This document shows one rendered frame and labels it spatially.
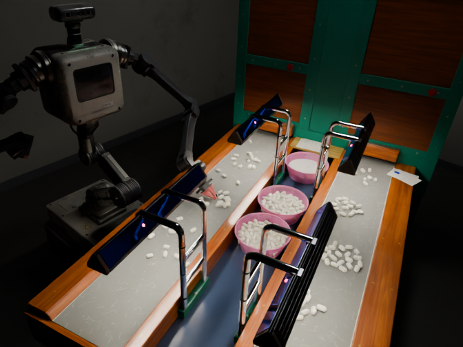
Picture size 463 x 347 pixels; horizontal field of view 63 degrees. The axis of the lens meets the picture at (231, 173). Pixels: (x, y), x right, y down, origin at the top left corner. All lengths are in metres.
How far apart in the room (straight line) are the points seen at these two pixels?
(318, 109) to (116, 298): 1.68
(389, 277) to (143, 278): 1.01
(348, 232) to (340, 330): 0.57
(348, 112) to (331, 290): 1.25
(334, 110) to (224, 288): 1.39
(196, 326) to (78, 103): 1.13
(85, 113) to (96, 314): 0.94
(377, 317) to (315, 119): 1.42
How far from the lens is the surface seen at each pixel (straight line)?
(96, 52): 1.94
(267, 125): 2.63
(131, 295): 1.58
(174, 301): 1.51
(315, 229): 1.31
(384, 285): 1.70
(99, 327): 1.52
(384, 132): 2.54
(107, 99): 2.01
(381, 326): 1.56
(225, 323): 1.56
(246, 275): 1.24
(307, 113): 2.57
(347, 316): 1.58
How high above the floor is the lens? 1.93
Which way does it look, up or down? 32 degrees down
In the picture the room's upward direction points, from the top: 3 degrees clockwise
